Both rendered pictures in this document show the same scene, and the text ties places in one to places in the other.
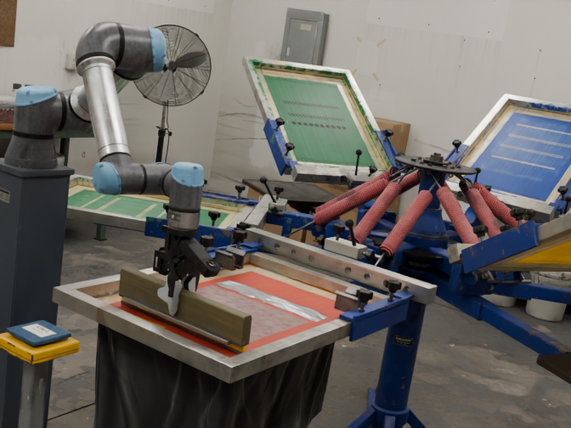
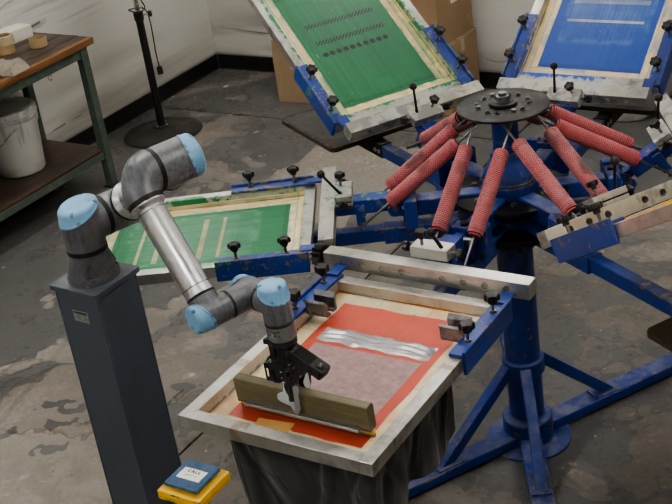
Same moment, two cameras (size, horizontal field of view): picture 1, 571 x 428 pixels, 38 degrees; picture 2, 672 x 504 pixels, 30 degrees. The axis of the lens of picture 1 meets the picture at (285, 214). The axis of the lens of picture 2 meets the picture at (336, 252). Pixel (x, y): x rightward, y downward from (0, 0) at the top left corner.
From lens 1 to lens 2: 1.36 m
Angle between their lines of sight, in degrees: 15
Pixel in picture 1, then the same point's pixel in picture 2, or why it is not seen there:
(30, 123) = (83, 244)
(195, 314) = (319, 410)
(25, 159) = (90, 278)
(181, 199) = (275, 319)
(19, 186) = (95, 308)
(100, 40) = (144, 180)
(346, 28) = not seen: outside the picture
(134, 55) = (178, 176)
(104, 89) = (167, 230)
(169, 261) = (280, 371)
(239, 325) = (363, 415)
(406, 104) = not seen: outside the picture
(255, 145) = not seen: outside the picture
